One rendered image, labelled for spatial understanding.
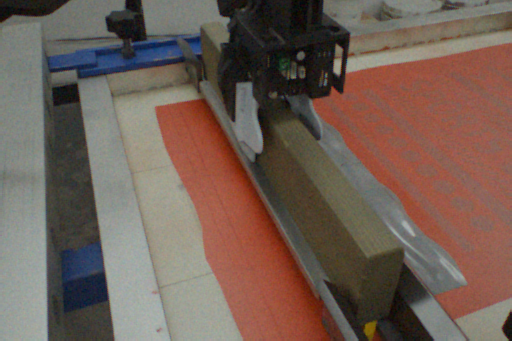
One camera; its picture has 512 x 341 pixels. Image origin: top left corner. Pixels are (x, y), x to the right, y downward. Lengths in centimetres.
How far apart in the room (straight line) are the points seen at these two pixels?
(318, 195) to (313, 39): 11
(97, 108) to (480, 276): 45
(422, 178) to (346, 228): 24
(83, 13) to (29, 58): 187
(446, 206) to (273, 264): 20
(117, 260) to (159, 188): 13
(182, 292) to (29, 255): 13
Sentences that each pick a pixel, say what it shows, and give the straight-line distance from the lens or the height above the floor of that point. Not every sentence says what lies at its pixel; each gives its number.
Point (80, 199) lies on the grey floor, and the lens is 204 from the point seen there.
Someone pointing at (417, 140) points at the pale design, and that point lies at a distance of 62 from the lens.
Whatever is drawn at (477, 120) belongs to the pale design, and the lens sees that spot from 69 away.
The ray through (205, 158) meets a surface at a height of 96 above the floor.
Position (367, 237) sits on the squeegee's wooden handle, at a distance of 32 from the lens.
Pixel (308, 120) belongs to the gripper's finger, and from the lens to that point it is 45.
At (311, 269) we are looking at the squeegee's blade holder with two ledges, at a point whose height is 100.
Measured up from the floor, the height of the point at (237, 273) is 96.
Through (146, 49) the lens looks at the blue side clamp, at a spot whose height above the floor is 100.
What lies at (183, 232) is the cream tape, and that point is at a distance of 48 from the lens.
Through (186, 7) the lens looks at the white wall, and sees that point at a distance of 257.
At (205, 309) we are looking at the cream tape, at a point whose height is 96.
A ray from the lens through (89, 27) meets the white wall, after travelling 254.
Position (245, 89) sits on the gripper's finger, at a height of 109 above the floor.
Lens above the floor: 130
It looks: 37 degrees down
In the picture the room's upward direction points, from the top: straight up
